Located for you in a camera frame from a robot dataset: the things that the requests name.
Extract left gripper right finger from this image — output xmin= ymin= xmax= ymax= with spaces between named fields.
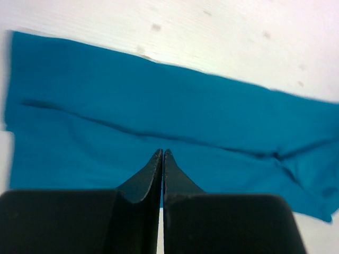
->
xmin=163 ymin=150 xmax=306 ymax=254

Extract blue t shirt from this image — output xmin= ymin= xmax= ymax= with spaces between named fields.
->
xmin=5 ymin=32 xmax=338 ymax=222

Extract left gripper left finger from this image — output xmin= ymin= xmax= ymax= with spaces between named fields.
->
xmin=103 ymin=149 xmax=163 ymax=253

